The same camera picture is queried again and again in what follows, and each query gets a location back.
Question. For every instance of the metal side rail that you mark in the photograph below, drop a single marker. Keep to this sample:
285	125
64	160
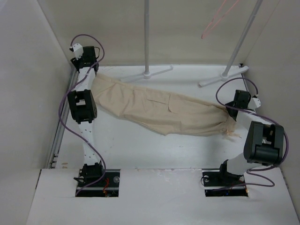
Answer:
54	149

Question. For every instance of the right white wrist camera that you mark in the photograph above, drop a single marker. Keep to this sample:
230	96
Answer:
254	103

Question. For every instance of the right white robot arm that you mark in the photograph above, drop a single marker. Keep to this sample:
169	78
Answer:
264	142

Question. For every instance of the pink wire hanger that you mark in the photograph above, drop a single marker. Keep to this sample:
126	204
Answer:
218	17

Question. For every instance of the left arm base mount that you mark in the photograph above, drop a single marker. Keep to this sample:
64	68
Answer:
95	181

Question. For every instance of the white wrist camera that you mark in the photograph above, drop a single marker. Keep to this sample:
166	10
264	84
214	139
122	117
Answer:
77	49
254	103

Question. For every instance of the left white rack stand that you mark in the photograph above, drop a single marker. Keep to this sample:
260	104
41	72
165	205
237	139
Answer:
147	74

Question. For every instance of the beige trousers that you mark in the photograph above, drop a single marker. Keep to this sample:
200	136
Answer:
162	111

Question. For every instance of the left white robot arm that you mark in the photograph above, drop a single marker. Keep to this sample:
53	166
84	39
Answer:
84	110

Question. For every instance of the right white rack stand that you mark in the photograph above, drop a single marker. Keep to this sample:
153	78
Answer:
225	75

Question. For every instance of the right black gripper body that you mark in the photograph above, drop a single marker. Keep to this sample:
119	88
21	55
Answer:
230	104

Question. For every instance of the white rack stand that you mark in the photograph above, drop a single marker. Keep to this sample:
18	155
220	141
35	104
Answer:
147	74
225	75

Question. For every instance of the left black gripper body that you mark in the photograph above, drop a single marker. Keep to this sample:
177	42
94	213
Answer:
76	63

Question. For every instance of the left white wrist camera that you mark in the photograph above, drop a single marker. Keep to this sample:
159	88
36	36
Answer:
77	49

